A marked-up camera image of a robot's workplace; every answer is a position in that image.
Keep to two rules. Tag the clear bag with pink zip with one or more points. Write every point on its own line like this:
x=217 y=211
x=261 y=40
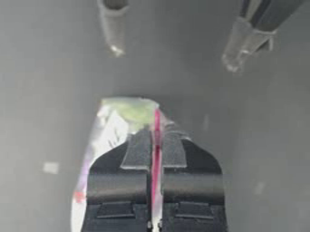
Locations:
x=117 y=120

